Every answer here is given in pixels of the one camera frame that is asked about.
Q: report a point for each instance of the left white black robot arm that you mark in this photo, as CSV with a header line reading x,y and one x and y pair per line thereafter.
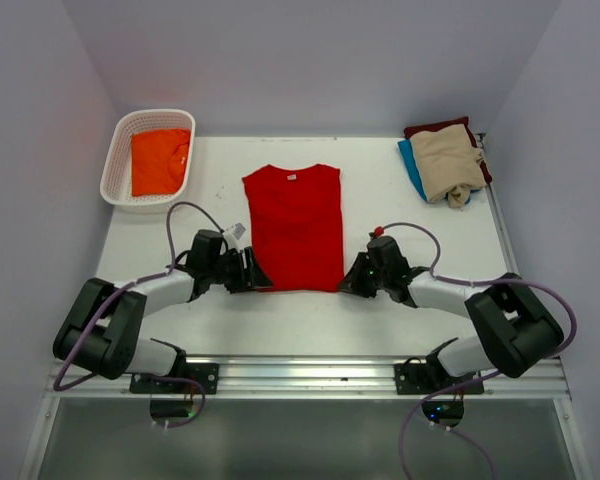
x,y
100,336

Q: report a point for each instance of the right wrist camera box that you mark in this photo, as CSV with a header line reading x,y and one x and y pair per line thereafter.
x,y
377,233

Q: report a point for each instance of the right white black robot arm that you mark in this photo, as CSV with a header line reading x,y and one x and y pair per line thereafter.
x,y
513,328

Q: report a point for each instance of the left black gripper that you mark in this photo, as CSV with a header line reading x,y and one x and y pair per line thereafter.
x,y
248,278

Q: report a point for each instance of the orange t shirt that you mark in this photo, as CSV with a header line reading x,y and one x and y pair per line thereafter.
x,y
159,161

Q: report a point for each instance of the blue folded t shirt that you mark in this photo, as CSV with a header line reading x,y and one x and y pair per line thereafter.
x,y
423,174

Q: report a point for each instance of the red t shirt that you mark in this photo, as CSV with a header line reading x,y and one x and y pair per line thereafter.
x,y
297,226

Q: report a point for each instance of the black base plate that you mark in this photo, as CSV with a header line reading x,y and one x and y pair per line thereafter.
x,y
202,377
417,376

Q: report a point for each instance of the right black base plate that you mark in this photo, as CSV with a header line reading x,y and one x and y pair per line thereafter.
x,y
417,376

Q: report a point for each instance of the aluminium mounting rail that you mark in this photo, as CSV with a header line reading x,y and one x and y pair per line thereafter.
x,y
261,358

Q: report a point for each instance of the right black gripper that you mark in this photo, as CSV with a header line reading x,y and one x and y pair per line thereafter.
x,y
352,282

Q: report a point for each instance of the beige folded t shirt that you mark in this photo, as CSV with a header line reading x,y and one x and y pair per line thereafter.
x,y
456,159

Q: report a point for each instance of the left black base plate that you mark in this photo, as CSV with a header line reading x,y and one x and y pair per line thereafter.
x,y
202,377

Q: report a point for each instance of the maroon folded t shirt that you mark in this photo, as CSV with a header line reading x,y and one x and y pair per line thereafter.
x,y
410,131

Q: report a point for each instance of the white plastic basket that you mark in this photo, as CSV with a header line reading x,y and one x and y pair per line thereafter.
x,y
116,179

